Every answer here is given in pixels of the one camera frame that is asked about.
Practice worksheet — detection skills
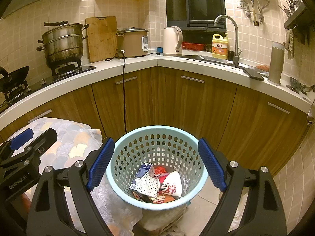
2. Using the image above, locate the clear plastic bag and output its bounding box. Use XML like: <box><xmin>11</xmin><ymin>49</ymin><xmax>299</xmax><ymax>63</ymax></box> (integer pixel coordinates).
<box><xmin>179</xmin><ymin>174</ymin><xmax>190</xmax><ymax>197</ymax></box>

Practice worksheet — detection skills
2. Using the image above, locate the orange panda snack bag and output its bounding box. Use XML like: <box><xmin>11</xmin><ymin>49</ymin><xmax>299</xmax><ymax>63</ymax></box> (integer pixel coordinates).
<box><xmin>159</xmin><ymin>171</ymin><xmax>183</xmax><ymax>197</ymax></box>

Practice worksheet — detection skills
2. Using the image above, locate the white polka dot wrapper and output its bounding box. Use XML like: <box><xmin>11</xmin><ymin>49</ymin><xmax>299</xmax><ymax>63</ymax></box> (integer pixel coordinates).
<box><xmin>136</xmin><ymin>177</ymin><xmax>160</xmax><ymax>198</ymax></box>

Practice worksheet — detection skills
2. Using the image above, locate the torn orange snack wrapper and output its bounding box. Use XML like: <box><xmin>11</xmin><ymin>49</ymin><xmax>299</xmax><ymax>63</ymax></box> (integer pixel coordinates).
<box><xmin>148</xmin><ymin>194</ymin><xmax>176</xmax><ymax>204</ymax></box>

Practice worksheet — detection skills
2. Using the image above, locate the red plastic bag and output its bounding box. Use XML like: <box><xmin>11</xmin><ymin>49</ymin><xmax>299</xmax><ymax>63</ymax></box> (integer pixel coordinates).
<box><xmin>154</xmin><ymin>166</ymin><xmax>169</xmax><ymax>177</ymax></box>

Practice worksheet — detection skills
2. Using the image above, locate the light blue trash basket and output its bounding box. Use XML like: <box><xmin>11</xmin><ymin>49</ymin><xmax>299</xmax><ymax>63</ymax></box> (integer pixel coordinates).
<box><xmin>106</xmin><ymin>125</ymin><xmax>208</xmax><ymax>210</ymax></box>

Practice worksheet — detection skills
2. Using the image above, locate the chrome kitchen faucet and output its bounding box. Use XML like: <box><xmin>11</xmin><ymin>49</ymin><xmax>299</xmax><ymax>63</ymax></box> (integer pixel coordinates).
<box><xmin>213</xmin><ymin>14</ymin><xmax>243</xmax><ymax>67</ymax></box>

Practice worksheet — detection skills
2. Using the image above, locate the dark kitchen window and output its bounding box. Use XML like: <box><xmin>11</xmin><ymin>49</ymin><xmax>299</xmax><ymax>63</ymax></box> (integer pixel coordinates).
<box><xmin>166</xmin><ymin>0</ymin><xmax>226</xmax><ymax>31</ymax></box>

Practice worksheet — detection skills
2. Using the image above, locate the person's left hand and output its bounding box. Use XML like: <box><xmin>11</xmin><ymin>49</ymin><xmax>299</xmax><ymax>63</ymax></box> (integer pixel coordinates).
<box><xmin>11</xmin><ymin>193</ymin><xmax>31</xmax><ymax>220</ymax></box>

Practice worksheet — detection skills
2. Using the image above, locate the patterned tablecloth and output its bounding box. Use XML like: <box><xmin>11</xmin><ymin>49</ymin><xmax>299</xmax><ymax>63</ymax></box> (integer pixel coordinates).
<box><xmin>7</xmin><ymin>117</ymin><xmax>144</xmax><ymax>236</ymax></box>

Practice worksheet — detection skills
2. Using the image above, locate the black gas stove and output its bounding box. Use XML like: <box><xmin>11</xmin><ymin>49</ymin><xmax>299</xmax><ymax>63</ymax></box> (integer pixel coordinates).
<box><xmin>1</xmin><ymin>61</ymin><xmax>96</xmax><ymax>112</ymax></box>

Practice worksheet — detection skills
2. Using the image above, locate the black frying pan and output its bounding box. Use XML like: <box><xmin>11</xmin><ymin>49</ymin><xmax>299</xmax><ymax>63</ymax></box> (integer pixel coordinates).
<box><xmin>0</xmin><ymin>66</ymin><xmax>29</xmax><ymax>93</ymax></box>

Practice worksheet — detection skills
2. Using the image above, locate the stainless steel steamer pot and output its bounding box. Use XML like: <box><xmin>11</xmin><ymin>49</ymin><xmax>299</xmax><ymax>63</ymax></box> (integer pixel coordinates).
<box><xmin>36</xmin><ymin>20</ymin><xmax>90</xmax><ymax>69</ymax></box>

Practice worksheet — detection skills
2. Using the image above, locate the wooden cutting board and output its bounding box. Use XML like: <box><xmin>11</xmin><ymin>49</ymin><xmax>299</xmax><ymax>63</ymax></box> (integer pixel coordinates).
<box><xmin>85</xmin><ymin>16</ymin><xmax>117</xmax><ymax>63</ymax></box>

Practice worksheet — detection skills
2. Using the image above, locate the grey thermos bottle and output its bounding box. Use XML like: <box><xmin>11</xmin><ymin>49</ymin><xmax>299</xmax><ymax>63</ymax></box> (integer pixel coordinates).
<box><xmin>268</xmin><ymin>41</ymin><xmax>284</xmax><ymax>86</ymax></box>

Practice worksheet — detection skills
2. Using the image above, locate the black smartphone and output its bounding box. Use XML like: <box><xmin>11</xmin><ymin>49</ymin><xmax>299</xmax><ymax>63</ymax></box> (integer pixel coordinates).
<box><xmin>242</xmin><ymin>68</ymin><xmax>264</xmax><ymax>82</ymax></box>

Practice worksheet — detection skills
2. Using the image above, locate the beige rice cooker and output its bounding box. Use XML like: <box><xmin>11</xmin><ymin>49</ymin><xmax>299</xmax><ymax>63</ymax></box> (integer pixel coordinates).
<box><xmin>115</xmin><ymin>27</ymin><xmax>148</xmax><ymax>58</ymax></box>

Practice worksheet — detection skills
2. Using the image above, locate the yellow detergent bottle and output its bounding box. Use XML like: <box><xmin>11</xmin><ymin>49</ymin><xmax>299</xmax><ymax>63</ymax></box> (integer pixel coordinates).
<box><xmin>212</xmin><ymin>34</ymin><xmax>229</xmax><ymax>60</ymax></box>

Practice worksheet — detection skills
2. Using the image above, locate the white electric kettle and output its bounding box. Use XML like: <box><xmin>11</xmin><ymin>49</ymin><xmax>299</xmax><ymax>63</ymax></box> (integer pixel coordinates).
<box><xmin>162</xmin><ymin>26</ymin><xmax>183</xmax><ymax>56</ymax></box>

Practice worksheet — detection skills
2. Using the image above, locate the red tray on counter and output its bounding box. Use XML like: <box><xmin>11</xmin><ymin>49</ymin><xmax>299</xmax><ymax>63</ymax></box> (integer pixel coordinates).
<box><xmin>182</xmin><ymin>41</ymin><xmax>205</xmax><ymax>51</ymax></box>

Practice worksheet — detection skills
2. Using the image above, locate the black power cable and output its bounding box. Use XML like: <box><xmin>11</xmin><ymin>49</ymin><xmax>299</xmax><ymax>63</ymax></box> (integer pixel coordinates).
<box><xmin>104</xmin><ymin>50</ymin><xmax>161</xmax><ymax>134</ymax></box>

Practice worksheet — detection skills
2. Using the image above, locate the black utensil wall rack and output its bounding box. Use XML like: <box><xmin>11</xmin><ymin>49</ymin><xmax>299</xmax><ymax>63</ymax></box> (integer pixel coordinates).
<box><xmin>284</xmin><ymin>3</ymin><xmax>314</xmax><ymax>30</ymax></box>

